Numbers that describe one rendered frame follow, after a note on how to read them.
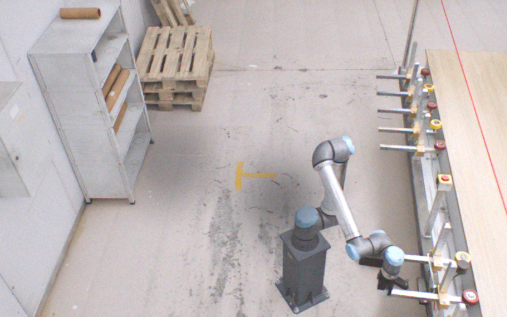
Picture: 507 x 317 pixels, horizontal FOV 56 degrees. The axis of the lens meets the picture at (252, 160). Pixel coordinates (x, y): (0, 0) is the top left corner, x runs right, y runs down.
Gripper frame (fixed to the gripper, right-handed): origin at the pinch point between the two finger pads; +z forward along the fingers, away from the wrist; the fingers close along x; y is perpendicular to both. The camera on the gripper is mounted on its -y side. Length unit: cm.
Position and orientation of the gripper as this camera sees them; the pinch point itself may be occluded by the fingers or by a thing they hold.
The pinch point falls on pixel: (387, 294)
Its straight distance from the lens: 282.0
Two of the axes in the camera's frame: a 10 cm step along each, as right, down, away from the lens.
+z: 0.2, 7.4, 6.7
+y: -9.9, -1.0, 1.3
